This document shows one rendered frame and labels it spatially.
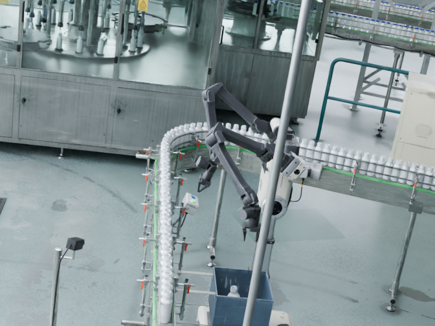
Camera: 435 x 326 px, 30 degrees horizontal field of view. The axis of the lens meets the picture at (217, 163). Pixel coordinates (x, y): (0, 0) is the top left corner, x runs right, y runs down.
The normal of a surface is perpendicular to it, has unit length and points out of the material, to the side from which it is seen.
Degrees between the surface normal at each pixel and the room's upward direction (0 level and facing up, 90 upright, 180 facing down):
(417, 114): 90
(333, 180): 90
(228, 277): 90
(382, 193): 91
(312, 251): 0
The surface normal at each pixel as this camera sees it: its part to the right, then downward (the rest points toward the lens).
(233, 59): 0.07, 0.38
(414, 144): -0.24, 0.33
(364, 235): 0.15, -0.92
